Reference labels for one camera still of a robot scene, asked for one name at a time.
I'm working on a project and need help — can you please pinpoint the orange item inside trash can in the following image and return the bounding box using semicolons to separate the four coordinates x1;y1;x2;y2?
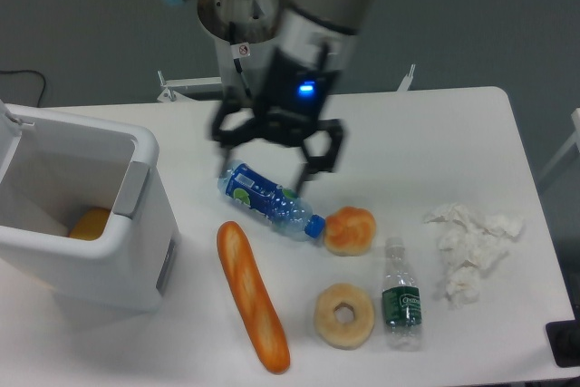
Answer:
68;208;111;241

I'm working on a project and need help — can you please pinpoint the green label clear bottle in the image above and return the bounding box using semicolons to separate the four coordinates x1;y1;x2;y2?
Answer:
381;237;422;352

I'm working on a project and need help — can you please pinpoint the white push-top trash can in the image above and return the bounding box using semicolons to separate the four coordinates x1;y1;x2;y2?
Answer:
1;104;179;311

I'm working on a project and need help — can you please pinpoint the crumpled white tissue paper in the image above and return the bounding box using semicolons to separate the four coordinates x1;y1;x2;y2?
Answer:
423;202;525;308

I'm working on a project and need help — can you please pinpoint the white frame at right edge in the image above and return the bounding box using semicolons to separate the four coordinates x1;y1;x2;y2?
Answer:
536;108;579;194

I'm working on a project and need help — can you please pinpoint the blue label plastic bottle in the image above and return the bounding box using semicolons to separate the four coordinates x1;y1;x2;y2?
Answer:
217;160;325;240

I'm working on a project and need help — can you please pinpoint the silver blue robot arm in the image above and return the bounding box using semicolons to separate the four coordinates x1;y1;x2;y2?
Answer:
167;0;372;190

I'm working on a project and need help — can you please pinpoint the pale ring doughnut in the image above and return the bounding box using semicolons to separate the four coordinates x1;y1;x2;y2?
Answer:
314;283;375;350

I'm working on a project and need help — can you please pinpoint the round orange bread bun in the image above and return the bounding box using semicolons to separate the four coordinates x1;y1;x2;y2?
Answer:
324;206;377;256

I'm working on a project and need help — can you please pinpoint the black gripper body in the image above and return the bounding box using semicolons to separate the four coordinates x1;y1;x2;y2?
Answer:
253;49;339;145

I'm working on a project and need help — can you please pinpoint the long orange baguette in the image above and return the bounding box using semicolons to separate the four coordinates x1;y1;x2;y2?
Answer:
217;221;291;374

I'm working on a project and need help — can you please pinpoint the black device at table edge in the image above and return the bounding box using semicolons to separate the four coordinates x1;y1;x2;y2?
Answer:
546;320;579;368

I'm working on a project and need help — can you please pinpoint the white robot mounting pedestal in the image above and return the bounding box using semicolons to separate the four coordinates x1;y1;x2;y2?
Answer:
156;40;417;103

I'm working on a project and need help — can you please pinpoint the black floor cable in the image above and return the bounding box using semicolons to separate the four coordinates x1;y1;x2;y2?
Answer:
0;69;47;108

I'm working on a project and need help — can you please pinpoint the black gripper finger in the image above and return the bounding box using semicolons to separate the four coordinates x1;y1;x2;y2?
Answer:
209;97;260;175
295;119;346;195

